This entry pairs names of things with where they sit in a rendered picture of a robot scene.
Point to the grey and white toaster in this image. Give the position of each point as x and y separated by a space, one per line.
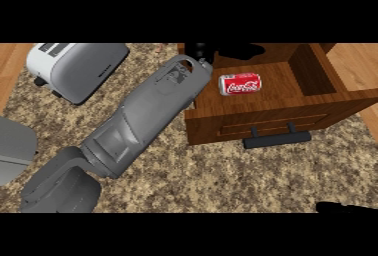
79 68

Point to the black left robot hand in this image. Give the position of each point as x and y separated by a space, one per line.
203 50

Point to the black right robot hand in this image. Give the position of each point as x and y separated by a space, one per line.
345 208

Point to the brown wooden drawer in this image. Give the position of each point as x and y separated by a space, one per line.
266 80
275 120

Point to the red soda can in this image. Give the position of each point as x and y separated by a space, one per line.
240 84

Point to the grey rounded appliance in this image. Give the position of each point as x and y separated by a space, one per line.
15 150

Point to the brown wooden drawer front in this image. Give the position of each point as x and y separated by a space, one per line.
275 120

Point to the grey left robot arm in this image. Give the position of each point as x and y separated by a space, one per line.
148 110

